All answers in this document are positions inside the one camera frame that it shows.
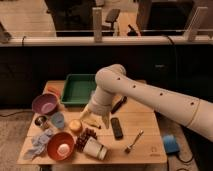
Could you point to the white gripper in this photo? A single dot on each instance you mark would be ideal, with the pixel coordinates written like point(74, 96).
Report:
point(97, 108)

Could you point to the dark red grape bunch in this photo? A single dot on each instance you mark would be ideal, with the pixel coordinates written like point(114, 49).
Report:
point(83, 138)

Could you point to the white paper cup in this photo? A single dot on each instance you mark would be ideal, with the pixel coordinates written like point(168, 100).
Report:
point(95, 149)

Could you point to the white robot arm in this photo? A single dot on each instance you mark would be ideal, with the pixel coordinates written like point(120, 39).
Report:
point(194, 113)

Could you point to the yellow round fruit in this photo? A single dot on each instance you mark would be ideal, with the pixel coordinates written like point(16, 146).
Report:
point(75, 125)

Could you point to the black remote control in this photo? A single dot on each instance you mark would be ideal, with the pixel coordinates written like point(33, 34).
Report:
point(117, 130)

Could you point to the black marker pen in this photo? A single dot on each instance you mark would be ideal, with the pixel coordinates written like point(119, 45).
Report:
point(119, 104)

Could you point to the green plastic tray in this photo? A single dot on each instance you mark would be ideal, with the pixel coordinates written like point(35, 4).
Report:
point(78, 89)

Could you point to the red plastic bowl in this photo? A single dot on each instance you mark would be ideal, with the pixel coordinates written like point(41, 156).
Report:
point(56, 141)

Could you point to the metal fork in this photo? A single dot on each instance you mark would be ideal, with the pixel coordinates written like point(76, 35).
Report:
point(129, 147)

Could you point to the white egg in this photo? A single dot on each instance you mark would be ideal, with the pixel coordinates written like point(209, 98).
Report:
point(63, 149)

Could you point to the orange carrot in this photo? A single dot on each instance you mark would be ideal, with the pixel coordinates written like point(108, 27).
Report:
point(54, 91)

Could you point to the purple plastic bowl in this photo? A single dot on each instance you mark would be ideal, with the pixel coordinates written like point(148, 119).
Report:
point(45, 104)

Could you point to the small metal can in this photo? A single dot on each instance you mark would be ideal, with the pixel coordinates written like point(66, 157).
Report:
point(41, 122)

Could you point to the light blue cloth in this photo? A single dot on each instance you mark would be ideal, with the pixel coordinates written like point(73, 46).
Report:
point(39, 143)

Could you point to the blue floor pedal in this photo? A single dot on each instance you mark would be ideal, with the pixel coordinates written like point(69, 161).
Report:
point(170, 144)

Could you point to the black office chair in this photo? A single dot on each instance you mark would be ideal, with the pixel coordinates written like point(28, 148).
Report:
point(110, 19)

